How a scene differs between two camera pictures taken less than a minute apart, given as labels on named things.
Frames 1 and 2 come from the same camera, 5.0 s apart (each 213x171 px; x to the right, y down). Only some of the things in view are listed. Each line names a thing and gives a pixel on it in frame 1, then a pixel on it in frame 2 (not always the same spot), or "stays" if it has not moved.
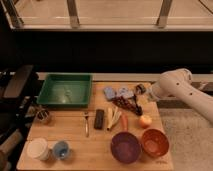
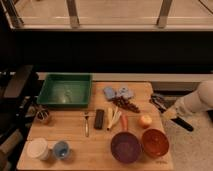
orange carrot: [124, 122] stays
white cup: [38, 149] stays
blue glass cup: [61, 150] stays
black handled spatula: [139, 90] → [163, 103]
